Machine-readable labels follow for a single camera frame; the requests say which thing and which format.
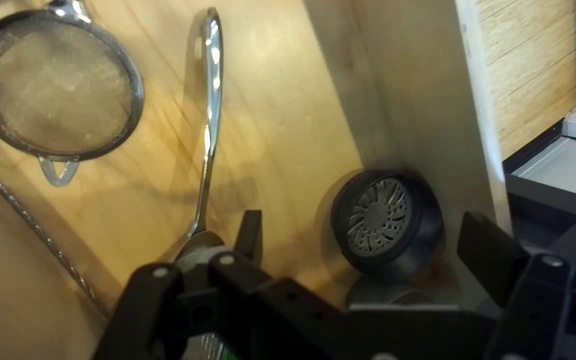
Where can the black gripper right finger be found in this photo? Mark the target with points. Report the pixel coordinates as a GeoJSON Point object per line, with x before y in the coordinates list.
{"type": "Point", "coordinates": [531, 289]}

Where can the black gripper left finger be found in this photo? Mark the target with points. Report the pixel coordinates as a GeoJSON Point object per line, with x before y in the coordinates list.
{"type": "Point", "coordinates": [139, 327]}

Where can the small black bowl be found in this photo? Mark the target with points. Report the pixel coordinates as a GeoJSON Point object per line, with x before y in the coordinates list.
{"type": "Point", "coordinates": [386, 225]}

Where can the open wooden drawer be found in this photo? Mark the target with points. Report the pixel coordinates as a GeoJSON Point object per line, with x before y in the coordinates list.
{"type": "Point", "coordinates": [315, 91]}

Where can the metal mesh strainer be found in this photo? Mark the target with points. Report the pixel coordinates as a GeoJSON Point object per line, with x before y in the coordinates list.
{"type": "Point", "coordinates": [69, 88]}

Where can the long metal spoon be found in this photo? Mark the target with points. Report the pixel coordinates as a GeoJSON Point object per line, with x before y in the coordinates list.
{"type": "Point", "coordinates": [213, 45]}

